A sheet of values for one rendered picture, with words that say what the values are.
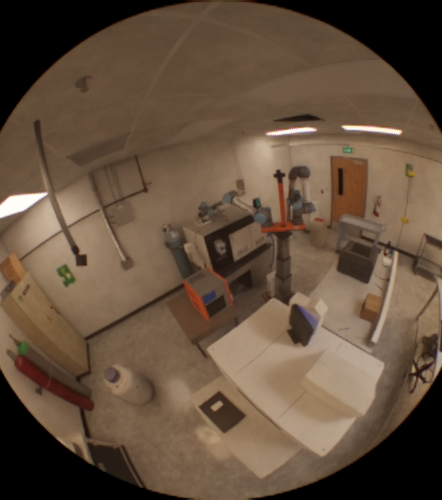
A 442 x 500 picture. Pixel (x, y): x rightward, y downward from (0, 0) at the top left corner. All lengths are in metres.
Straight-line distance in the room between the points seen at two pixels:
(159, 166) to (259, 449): 3.65
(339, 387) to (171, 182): 3.24
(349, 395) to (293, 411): 0.26
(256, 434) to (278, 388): 0.61
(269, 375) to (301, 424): 0.31
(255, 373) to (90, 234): 2.90
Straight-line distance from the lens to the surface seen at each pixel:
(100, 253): 3.16
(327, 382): 0.80
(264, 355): 0.96
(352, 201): 5.09
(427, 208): 5.02
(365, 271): 2.21
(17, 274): 3.26
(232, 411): 1.43
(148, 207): 3.05
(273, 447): 1.44
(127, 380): 2.29
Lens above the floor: 2.33
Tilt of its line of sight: 30 degrees down
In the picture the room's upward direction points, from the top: 13 degrees counter-clockwise
